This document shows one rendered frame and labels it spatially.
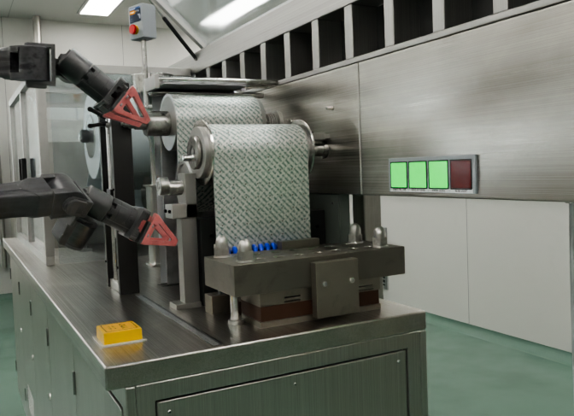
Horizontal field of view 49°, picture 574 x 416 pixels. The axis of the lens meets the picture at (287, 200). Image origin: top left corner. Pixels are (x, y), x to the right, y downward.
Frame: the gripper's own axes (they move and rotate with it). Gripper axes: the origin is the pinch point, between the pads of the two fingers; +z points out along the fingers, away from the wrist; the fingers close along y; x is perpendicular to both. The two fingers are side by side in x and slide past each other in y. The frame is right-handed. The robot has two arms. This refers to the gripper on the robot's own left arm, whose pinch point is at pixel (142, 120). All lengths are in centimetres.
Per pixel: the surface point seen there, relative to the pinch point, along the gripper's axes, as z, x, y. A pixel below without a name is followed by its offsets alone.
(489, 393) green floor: 240, 31, -105
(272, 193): 32.2, 4.9, 4.7
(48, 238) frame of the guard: 14, -29, -98
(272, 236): 38.0, -2.8, 4.6
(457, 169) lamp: 43, 18, 46
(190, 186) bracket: 17.7, -4.0, -2.6
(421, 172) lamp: 43, 18, 36
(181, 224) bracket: 21.2, -11.9, -3.6
